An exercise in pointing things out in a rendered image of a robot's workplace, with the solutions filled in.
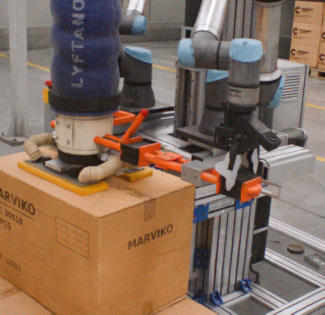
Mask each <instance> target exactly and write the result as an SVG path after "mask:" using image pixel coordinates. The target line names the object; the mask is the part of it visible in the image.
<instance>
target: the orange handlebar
mask: <svg viewBox="0 0 325 315"><path fill-rule="evenodd" d="M112 115H113V116H117V118H114V120H113V126H116V125H119V124H126V123H129V122H133V121H134V120H135V119H136V115H134V114H130V113H129V112H125V111H120V110H119V111H117V112H116V113H115V114H112ZM50 126H51V127H52V128H55V120H54V121H52V122H51V123H50ZM105 137H108V138H112V139H114V140H118V142H119V141H120V139H121V138H119V137H115V136H112V135H108V134H106V136H105ZM93 142H94V143H96V144H100V145H103V146H106V147H109V148H111V149H115V150H117V151H119V152H120V144H119V143H116V142H112V141H111V140H108V139H106V138H102V137H98V136H96V137H95V138H93ZM182 157H183V156H181V155H179V154H175V153H172V152H167V153H164V152H161V151H158V150H155V151H154V154H149V153H145V154H144V156H143V158H144V160H145V161H148V162H151V163H155V165H154V166H156V167H159V168H161V169H164V170H166V171H169V170H175V171H178V172H180V173H181V165H182V164H183V163H188V162H190V161H188V160H186V159H184V158H182ZM218 174H220V173H218V172H217V171H216V170H215V168H214V170H212V171H211V174H210V173H206V172H203V173H202V175H201V180H204V181H207V182H210V183H212V184H216V181H217V175H218ZM261 191H262V186H261V185H260V184H257V185H255V186H252V187H249V188H248V191H247V194H248V195H249V196H254V195H257V194H259V193H261Z"/></svg>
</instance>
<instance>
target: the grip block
mask: <svg viewBox="0 0 325 315"><path fill-rule="evenodd" d="M155 150H158V151H161V143H160V142H157V141H155V140H151V139H147V138H143V140H142V137H135V138H129V139H126V140H121V143H120V161H124V162H126V163H129V164H133V165H135V166H138V167H143V166H147V165H150V164H154V163H151V162H148V161H145V160H144V158H143V156H144V154H145V153H149V154H154V151H155Z"/></svg>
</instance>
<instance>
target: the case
mask: <svg viewBox="0 0 325 315"><path fill-rule="evenodd" d="M25 159H30V157H29V155H28V154H27V153H26V152H21V153H17V154H11V155H8V156H3V157H0V276H2V277H4V278H6V279H7V280H8V281H9V282H10V283H12V284H14V285H15V286H16V287H18V288H20V289H21V290H23V291H24V292H25V293H26V294H28V295H30V296H31V297H33V298H35V299H36V300H37V301H39V302H40V303H41V304H42V305H44V306H46V307H47V308H49V309H51V310H52V311H53V312H55V313H56V314H58V315H149V314H152V313H153V312H154V311H156V310H158V309H160V308H162V307H164V306H165V305H167V304H170V303H171V302H173V301H175V300H176V299H178V298H181V297H183V296H184V295H186V294H187V290H188V280H189V270H190V253H191V242H192V223H193V212H194V193H196V185H194V184H191V183H188V182H184V181H182V180H180V177H176V176H174V175H171V174H169V173H165V172H162V171H159V170H155V169H153V168H151V167H148V166H145V167H146V168H147V169H149V170H152V171H153V175H152V176H149V177H145V178H143V179H140V180H136V181H134V182H129V181H127V180H123V179H121V178H119V177H117V176H115V175H109V176H108V177H103V179H100V181H102V182H106V183H108V185H109V188H108V190H105V191H101V192H97V193H94V194H90V195H88V196H80V195H78V194H76V193H74V192H70V191H68V189H65V188H63V187H60V186H58V185H56V184H53V183H51V182H49V181H48V180H45V179H43V178H41V177H38V176H37V175H34V174H32V173H29V172H27V171H26V170H23V169H21V168H19V167H18V162H20V161H22V160H25Z"/></svg>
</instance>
